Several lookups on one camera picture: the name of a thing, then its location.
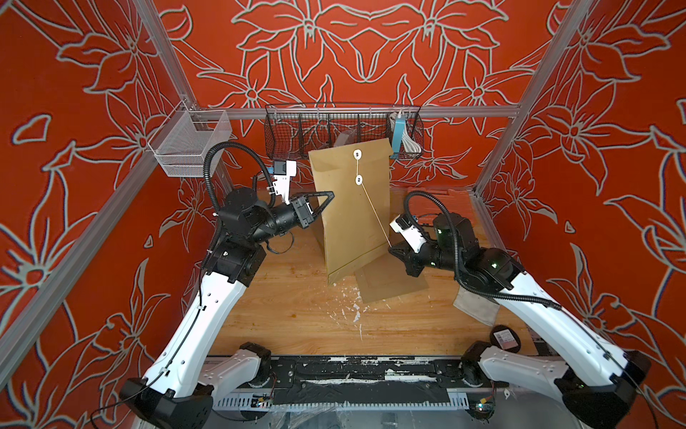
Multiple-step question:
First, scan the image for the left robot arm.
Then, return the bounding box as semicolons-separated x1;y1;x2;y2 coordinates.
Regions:
120;140;335;428

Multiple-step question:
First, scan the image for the kraft file bag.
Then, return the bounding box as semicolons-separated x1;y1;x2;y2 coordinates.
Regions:
309;139;392;284
355;254;429;303

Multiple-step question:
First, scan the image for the white closure string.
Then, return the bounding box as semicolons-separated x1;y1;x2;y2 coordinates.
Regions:
354;151;395;248

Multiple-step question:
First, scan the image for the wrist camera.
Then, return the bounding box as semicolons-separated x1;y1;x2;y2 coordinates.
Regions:
389;214;427;253
273;160;297;205

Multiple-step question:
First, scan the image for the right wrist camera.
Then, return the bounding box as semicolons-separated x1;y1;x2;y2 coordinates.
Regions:
389;214;427;253

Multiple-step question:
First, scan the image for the white grey work glove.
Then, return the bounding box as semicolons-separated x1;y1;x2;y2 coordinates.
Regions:
453;288;500;326

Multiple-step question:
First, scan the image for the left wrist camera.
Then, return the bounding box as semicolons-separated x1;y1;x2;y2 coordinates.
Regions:
273;160;297;205

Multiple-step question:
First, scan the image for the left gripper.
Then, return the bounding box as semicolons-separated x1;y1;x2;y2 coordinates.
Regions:
250;190;334;248

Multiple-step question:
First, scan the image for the white mesh basket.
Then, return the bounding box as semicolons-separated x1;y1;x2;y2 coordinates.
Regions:
151;111;233;178

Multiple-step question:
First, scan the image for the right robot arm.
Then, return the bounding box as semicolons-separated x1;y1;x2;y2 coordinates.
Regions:
389;191;651;428

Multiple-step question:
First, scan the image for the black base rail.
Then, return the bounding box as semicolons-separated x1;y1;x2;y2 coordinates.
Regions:
271;355;475;406

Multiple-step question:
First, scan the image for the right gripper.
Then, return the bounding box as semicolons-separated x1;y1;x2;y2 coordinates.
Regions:
384;240;464;279

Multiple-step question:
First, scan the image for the red plastic tool case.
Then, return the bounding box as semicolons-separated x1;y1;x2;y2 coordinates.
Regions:
409;188;477;226

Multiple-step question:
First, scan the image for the black wire basket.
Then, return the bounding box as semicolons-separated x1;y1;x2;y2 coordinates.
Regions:
264;102;424;161

